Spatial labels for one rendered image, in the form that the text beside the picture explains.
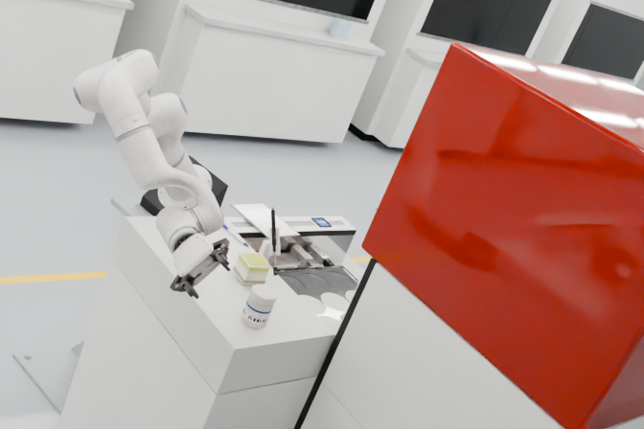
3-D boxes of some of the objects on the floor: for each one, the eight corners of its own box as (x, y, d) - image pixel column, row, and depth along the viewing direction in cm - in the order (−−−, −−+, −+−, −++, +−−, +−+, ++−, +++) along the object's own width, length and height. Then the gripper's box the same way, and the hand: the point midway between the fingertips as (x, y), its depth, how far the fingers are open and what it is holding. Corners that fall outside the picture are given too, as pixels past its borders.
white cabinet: (360, 528, 307) (451, 351, 278) (127, 616, 241) (216, 395, 212) (265, 411, 348) (336, 245, 319) (44, 458, 282) (108, 255, 253)
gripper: (149, 260, 196) (169, 297, 181) (206, 212, 197) (230, 244, 182) (170, 280, 200) (190, 316, 185) (225, 231, 201) (249, 264, 187)
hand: (209, 279), depth 185 cm, fingers open, 8 cm apart
